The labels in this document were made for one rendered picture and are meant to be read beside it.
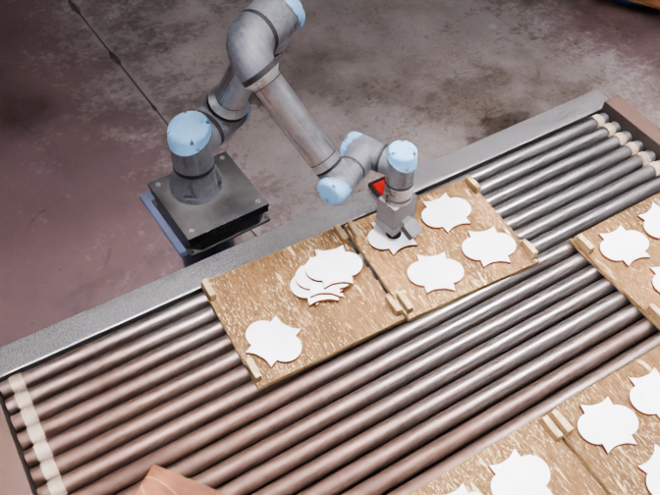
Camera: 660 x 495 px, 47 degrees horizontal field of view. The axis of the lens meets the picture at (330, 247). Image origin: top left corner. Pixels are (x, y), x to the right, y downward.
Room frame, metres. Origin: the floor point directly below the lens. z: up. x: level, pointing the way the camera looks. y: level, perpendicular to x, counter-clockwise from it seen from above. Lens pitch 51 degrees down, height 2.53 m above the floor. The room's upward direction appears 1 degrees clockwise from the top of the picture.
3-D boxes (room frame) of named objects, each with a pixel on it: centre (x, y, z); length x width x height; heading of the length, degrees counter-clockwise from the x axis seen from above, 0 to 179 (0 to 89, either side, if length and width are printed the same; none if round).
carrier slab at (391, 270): (1.33, -0.30, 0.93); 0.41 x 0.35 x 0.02; 118
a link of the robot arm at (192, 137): (1.52, 0.38, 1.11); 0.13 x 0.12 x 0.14; 150
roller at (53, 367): (1.38, -0.05, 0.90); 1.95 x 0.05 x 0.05; 122
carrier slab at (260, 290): (1.13, 0.07, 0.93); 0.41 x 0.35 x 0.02; 120
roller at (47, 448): (1.21, -0.16, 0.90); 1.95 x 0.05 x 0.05; 122
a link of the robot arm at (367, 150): (1.38, -0.08, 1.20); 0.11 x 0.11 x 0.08; 60
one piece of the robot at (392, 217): (1.33, -0.19, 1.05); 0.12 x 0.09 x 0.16; 44
